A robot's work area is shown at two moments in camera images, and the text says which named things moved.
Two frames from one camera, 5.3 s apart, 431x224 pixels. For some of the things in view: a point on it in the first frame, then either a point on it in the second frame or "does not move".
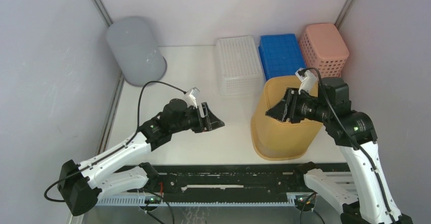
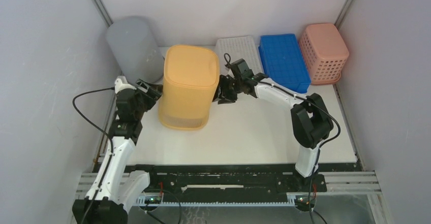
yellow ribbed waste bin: (272, 139) → (190, 86)
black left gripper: (210, 122) → (155, 92)
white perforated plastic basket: (239, 70) does not move
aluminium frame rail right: (348, 3) does not move
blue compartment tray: (280, 55) does not move
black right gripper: (285, 109) → (225, 98)
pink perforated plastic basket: (323, 48) does not move
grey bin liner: (136, 51) does not move
